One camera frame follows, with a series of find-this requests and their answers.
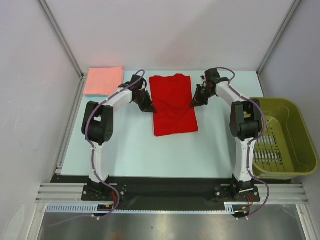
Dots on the folded pink t shirt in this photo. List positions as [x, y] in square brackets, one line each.
[103, 81]

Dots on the left aluminium frame post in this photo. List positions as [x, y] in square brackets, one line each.
[45, 8]

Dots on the right aluminium frame post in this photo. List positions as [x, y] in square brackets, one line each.
[278, 36]

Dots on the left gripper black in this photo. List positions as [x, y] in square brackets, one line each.
[148, 107]

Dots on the white slotted cable duct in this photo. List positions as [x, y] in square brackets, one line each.
[160, 211]

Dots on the folded blue t shirt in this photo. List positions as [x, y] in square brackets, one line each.
[95, 96]

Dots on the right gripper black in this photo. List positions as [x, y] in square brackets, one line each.
[198, 100]

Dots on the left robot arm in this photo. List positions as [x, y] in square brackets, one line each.
[98, 128]

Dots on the olive green plastic basket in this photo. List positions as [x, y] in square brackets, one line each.
[286, 150]

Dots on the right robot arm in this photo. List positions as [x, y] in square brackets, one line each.
[247, 124]

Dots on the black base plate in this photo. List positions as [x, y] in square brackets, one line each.
[161, 193]

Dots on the red t shirt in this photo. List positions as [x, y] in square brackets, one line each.
[172, 96]

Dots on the aluminium frame post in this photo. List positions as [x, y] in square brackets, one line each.
[45, 8]
[278, 36]

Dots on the aluminium front rail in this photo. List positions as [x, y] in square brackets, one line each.
[72, 193]

